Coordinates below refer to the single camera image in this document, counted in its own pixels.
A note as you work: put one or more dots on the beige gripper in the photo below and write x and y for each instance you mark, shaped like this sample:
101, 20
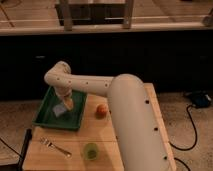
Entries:
68, 102

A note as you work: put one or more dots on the blue-grey sponge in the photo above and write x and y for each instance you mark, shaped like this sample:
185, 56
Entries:
59, 109

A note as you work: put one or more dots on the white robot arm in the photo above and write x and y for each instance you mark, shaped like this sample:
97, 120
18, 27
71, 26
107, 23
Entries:
140, 141

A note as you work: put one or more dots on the green plastic tray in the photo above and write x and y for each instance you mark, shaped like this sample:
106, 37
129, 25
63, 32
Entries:
70, 120

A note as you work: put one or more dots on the orange fruit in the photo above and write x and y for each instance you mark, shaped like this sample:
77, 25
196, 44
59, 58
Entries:
101, 111

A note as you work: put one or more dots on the silver metal fork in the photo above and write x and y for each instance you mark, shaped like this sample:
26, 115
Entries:
48, 143

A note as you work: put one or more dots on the black pole beside table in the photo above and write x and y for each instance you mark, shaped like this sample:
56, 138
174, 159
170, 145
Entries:
27, 138

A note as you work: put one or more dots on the green plastic cup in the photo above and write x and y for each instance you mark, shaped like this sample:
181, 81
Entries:
90, 151

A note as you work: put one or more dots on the black power adapter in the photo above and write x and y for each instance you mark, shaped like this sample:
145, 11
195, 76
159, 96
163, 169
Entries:
200, 99

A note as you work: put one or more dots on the wooden frame left post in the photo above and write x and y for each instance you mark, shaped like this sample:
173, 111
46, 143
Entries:
64, 4

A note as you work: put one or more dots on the wooden frame post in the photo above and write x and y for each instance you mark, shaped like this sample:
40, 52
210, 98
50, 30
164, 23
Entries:
64, 4
128, 11

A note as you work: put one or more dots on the wooden frame right post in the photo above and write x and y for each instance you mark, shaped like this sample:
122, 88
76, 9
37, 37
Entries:
128, 11

